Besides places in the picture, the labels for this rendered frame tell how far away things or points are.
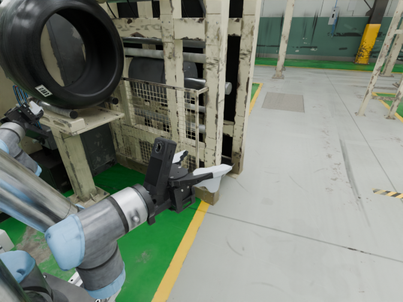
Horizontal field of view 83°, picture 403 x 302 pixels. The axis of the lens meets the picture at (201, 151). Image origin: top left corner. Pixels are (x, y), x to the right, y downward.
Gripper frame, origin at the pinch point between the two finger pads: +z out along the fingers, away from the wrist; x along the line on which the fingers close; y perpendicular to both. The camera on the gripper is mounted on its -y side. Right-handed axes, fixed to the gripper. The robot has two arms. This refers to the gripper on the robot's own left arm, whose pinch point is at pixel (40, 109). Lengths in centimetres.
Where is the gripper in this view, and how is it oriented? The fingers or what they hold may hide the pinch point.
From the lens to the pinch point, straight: 126.2
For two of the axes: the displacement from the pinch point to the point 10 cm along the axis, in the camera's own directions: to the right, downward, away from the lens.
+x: -9.3, 3.6, 1.0
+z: -1.5, -6.1, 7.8
